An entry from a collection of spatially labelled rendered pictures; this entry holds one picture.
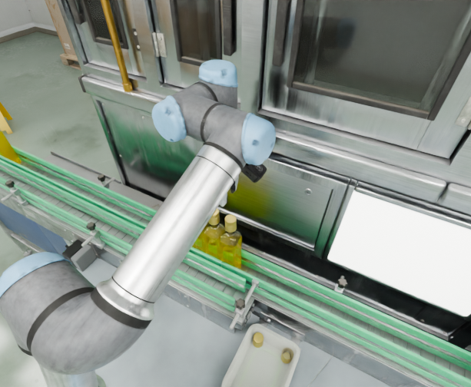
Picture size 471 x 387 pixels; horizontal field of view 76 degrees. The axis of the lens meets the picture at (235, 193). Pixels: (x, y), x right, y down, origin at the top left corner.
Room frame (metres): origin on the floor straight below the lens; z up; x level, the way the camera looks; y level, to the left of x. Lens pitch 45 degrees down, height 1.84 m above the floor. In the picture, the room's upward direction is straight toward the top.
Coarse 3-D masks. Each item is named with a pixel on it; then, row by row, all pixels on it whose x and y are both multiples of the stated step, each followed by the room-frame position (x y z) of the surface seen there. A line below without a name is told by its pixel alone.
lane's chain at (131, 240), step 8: (0, 176) 1.08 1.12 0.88; (8, 176) 1.08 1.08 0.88; (16, 184) 1.02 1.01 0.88; (24, 184) 1.02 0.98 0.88; (32, 192) 0.97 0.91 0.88; (40, 192) 0.97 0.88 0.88; (48, 200) 0.92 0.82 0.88; (56, 200) 0.92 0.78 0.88; (64, 208) 0.87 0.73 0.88; (72, 208) 0.87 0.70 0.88; (80, 216) 0.83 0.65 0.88; (88, 216) 0.83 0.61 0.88; (96, 224) 0.78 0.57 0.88; (104, 224) 0.78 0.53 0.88; (112, 232) 0.74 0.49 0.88; (120, 232) 0.74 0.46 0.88; (128, 240) 0.70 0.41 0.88; (136, 240) 0.70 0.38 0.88; (184, 264) 0.60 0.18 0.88; (184, 272) 0.57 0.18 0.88; (192, 272) 0.57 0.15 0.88; (200, 272) 0.57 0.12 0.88; (208, 280) 0.53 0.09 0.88; (216, 280) 0.53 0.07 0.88; (216, 288) 0.50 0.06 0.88; (224, 288) 0.50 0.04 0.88; (232, 288) 0.50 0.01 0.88; (232, 296) 0.47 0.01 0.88; (240, 296) 0.47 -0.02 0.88; (232, 312) 0.42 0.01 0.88
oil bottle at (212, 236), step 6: (210, 228) 0.60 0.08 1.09; (222, 228) 0.60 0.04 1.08; (204, 234) 0.59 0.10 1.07; (210, 234) 0.58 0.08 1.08; (216, 234) 0.58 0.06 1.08; (204, 240) 0.59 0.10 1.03; (210, 240) 0.58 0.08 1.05; (216, 240) 0.57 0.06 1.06; (210, 246) 0.58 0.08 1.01; (216, 246) 0.57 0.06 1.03; (210, 252) 0.58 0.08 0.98; (216, 252) 0.57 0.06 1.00
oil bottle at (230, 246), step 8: (224, 232) 0.58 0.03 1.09; (224, 240) 0.56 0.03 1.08; (232, 240) 0.55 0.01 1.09; (240, 240) 0.58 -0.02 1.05; (224, 248) 0.55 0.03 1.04; (232, 248) 0.54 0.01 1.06; (240, 248) 0.58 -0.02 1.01; (224, 256) 0.56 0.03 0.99; (232, 256) 0.54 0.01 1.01; (240, 256) 0.58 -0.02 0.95; (232, 264) 0.54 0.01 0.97; (240, 264) 0.58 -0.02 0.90
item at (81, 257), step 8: (72, 248) 0.70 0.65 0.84; (80, 248) 0.70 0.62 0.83; (88, 248) 0.70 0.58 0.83; (64, 256) 0.67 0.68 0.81; (72, 256) 0.66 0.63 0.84; (80, 256) 0.66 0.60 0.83; (88, 256) 0.68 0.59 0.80; (96, 256) 0.70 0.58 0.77; (72, 264) 0.66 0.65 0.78; (80, 264) 0.64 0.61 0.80; (88, 264) 0.67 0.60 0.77
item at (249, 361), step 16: (272, 336) 0.36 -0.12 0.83; (240, 352) 0.31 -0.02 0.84; (256, 352) 0.33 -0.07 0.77; (272, 352) 0.33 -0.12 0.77; (288, 352) 0.33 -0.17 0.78; (240, 368) 0.29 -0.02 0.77; (256, 368) 0.29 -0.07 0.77; (272, 368) 0.29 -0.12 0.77; (288, 368) 0.28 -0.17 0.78; (224, 384) 0.23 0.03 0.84; (240, 384) 0.24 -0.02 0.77; (256, 384) 0.24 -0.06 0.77; (272, 384) 0.24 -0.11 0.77; (288, 384) 0.23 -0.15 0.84
